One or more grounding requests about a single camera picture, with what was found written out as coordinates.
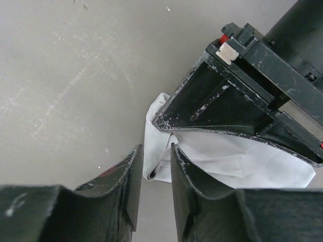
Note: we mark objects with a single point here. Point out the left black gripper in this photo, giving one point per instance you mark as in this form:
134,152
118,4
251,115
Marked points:
247,82

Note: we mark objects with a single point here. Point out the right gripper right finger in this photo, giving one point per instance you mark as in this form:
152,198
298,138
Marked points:
208,210

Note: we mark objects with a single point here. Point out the grey underwear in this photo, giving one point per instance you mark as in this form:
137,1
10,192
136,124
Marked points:
235,161

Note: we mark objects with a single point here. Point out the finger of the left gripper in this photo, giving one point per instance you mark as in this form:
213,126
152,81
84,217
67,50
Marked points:
275,136

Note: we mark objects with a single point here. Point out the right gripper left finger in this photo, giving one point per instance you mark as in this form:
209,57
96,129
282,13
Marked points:
102,209

